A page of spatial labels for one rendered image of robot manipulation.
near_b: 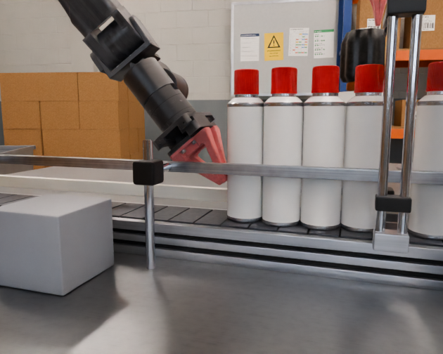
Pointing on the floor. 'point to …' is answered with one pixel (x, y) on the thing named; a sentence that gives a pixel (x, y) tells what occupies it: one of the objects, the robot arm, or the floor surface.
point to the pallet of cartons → (72, 115)
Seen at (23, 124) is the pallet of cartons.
